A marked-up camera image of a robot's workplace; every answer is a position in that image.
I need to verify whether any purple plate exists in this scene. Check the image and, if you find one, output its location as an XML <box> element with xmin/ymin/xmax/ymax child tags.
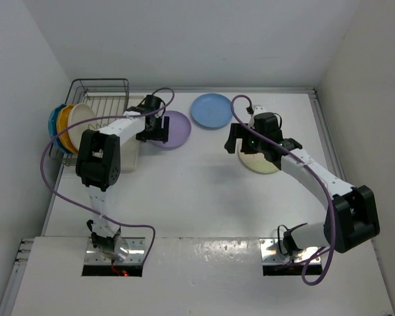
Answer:
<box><xmin>151</xmin><ymin>111</ymin><xmax>192</xmax><ymax>149</ymax></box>

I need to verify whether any beige green leaf plate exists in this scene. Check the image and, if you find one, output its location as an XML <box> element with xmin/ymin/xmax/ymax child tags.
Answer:
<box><xmin>236</xmin><ymin>140</ymin><xmax>279</xmax><ymax>174</ymax></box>

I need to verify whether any cream plate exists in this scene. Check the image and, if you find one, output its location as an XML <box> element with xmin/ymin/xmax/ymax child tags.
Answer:
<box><xmin>68</xmin><ymin>103</ymin><xmax>95</xmax><ymax>151</ymax></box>

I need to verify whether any yellow polka dot plate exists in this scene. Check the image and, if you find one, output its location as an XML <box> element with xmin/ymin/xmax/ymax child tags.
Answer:
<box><xmin>57</xmin><ymin>104</ymin><xmax>80</xmax><ymax>155</ymax></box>

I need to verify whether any teal polka dot plate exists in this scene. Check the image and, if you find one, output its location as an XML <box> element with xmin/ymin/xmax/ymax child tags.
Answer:
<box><xmin>47</xmin><ymin>104</ymin><xmax>70</xmax><ymax>154</ymax></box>

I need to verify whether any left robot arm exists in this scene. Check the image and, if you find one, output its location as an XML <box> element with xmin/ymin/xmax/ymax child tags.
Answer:
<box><xmin>75</xmin><ymin>94</ymin><xmax>170</xmax><ymax>261</ymax></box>

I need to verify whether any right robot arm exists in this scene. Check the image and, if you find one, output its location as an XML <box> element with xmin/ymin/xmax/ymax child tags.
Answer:
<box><xmin>224</xmin><ymin>113</ymin><xmax>380</xmax><ymax>255</ymax></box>

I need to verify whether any blue plate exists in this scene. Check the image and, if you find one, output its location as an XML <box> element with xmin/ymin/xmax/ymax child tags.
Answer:
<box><xmin>190</xmin><ymin>93</ymin><xmax>233</xmax><ymax>129</ymax></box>

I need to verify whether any cream drip tray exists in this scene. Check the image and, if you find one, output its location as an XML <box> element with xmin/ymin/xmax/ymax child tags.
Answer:
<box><xmin>82</xmin><ymin>92</ymin><xmax>144</xmax><ymax>172</ymax></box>

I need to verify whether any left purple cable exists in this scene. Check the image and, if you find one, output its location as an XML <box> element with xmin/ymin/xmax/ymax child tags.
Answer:
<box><xmin>39</xmin><ymin>87</ymin><xmax>175</xmax><ymax>264</ymax></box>

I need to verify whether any purple cable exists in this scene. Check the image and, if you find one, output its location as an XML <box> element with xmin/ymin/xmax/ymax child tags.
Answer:
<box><xmin>230</xmin><ymin>95</ymin><xmax>336</xmax><ymax>286</ymax></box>
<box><xmin>39</xmin><ymin>87</ymin><xmax>175</xmax><ymax>264</ymax></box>

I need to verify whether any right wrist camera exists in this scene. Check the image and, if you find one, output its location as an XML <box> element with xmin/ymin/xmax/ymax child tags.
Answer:
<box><xmin>246</xmin><ymin>105</ymin><xmax>267</xmax><ymax>128</ymax></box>

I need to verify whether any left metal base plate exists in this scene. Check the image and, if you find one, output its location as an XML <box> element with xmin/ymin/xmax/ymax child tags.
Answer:
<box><xmin>84</xmin><ymin>238</ymin><xmax>145</xmax><ymax>265</ymax></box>

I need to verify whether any metal base plate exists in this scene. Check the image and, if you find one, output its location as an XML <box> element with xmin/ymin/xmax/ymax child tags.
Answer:
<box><xmin>84</xmin><ymin>238</ymin><xmax>145</xmax><ymax>265</ymax></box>
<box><xmin>259</xmin><ymin>238</ymin><xmax>319</xmax><ymax>267</ymax></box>

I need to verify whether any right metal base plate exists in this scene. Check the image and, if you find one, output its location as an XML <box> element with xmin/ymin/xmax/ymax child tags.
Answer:
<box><xmin>259</xmin><ymin>238</ymin><xmax>319</xmax><ymax>267</ymax></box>

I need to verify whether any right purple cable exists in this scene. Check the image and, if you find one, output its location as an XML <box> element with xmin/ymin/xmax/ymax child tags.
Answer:
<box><xmin>230</xmin><ymin>95</ymin><xmax>336</xmax><ymax>286</ymax></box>

